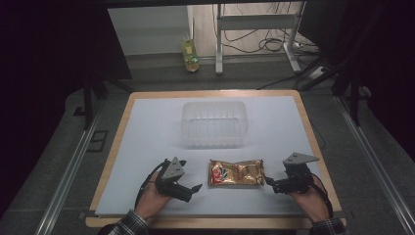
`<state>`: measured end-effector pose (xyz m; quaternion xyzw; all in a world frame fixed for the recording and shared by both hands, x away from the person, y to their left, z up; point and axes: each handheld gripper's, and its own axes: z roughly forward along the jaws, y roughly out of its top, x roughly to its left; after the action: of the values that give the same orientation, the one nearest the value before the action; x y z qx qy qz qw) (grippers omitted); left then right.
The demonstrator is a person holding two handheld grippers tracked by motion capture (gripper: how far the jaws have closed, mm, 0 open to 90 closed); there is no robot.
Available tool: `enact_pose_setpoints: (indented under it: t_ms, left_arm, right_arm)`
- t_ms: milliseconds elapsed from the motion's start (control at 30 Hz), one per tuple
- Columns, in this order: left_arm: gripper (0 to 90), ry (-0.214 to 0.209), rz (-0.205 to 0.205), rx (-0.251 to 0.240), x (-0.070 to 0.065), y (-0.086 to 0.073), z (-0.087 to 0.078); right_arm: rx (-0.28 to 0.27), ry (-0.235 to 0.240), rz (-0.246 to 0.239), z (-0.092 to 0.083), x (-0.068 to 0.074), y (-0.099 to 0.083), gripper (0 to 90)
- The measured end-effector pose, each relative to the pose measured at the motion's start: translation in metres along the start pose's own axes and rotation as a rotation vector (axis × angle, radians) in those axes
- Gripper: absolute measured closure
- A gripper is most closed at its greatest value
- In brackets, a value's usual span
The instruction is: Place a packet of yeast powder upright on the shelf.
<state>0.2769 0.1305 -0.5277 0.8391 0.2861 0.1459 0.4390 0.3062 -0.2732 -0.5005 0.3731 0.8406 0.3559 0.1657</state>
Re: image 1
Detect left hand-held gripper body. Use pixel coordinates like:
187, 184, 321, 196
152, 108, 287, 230
154, 156, 188, 200

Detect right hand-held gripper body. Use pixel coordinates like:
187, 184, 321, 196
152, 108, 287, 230
273, 152, 321, 196

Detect gold snack packet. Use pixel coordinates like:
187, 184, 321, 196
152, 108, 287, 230
207, 158, 266, 188

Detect person's right hand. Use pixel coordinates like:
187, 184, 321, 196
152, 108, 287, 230
288, 181, 331, 224

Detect person's left hand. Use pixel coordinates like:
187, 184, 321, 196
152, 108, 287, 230
134, 171, 173, 220

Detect white table mat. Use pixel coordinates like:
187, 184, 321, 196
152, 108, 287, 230
94, 95, 329, 217

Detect clear plastic container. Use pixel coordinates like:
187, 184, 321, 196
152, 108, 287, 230
180, 100, 249, 149

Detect black metal stand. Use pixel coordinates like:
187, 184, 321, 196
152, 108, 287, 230
72, 72, 135, 131
298, 55, 373, 127

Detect white power strip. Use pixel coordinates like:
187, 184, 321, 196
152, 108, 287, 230
308, 66, 328, 81

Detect yellow-green bottle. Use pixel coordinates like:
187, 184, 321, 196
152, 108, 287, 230
180, 31, 201, 73

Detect left hand-held gripper black cable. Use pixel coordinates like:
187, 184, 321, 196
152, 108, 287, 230
134, 160, 170, 210

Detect hand-held gripper black cable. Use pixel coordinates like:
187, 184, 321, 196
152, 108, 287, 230
309, 173, 335, 220
134, 160, 170, 210

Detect right hand-held gripper black cable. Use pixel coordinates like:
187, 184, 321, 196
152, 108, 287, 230
309, 173, 335, 220

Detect aluminium floor rail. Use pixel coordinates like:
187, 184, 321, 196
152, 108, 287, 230
33, 99, 107, 235
334, 96, 415, 235

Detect white metal desk frame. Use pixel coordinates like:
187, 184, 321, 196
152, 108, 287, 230
213, 1, 307, 75

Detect black floor cables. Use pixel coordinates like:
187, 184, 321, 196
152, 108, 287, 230
211, 2, 322, 91

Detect white wall panel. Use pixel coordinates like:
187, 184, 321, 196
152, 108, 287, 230
107, 5, 194, 57

